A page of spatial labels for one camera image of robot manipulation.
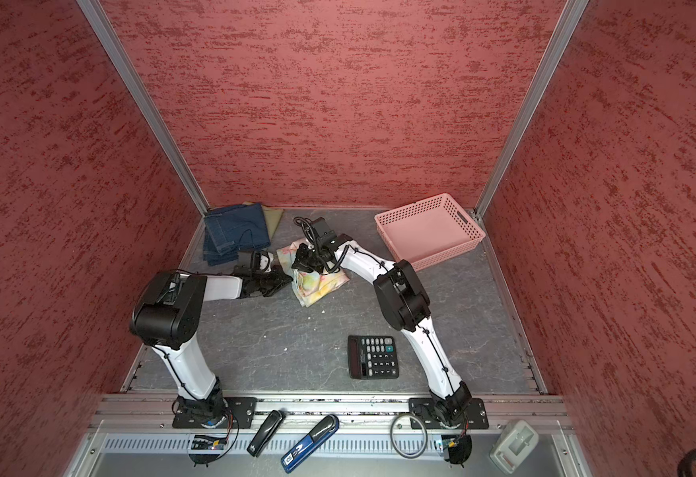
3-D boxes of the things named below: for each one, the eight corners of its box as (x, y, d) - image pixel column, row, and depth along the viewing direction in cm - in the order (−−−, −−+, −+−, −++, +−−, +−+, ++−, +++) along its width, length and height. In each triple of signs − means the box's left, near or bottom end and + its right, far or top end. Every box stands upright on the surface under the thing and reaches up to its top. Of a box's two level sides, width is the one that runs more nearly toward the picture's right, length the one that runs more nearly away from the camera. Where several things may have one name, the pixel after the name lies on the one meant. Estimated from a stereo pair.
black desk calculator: (347, 379, 82) (347, 375, 79) (348, 339, 89) (348, 335, 86) (398, 379, 82) (400, 376, 79) (395, 339, 89) (396, 335, 86)
